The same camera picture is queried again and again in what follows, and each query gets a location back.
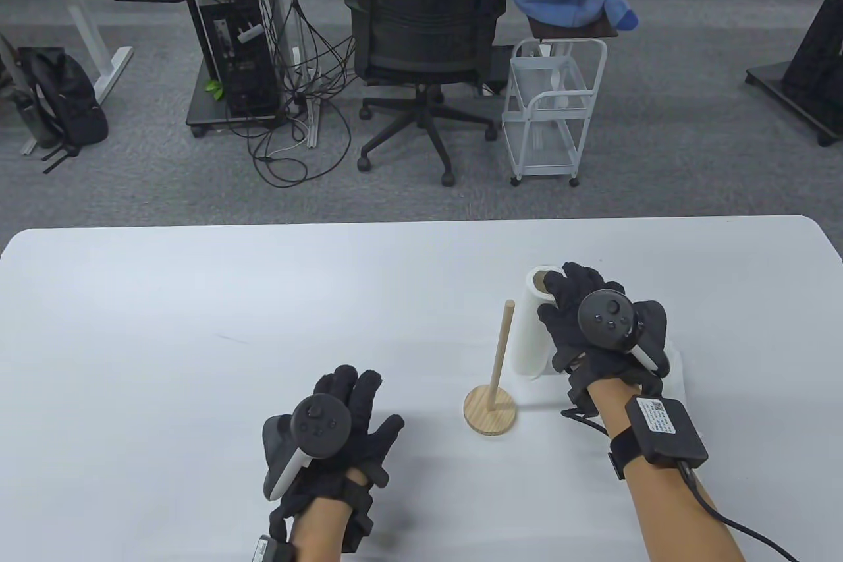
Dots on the person's right hand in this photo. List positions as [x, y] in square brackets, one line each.
[563, 325]

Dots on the black tracking controller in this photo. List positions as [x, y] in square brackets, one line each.
[606, 318]
[319, 423]

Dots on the black backpack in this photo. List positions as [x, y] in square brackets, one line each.
[66, 94]

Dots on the white adjustable desk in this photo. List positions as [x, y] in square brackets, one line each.
[85, 22]

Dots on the white paper towel roll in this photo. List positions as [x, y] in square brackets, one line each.
[527, 338]

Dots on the black office chair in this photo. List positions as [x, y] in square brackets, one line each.
[425, 8]

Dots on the wooden paper towel holder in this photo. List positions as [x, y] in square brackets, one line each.
[490, 414]

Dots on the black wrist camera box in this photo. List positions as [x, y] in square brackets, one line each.
[665, 430]
[273, 550]

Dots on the person's left hand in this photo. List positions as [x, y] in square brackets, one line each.
[362, 430]

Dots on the black floor stand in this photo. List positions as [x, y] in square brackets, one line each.
[816, 61]

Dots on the brown wooden board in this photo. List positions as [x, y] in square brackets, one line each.
[573, 31]

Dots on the white rolling cart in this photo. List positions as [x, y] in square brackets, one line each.
[550, 71]

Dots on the black rolling base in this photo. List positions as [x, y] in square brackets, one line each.
[204, 107]

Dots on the person's left forearm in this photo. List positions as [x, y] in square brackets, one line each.
[316, 529]

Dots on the black computer tower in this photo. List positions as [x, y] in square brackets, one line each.
[244, 68]

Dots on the pile of paper towel sheets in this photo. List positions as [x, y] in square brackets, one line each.
[677, 384]

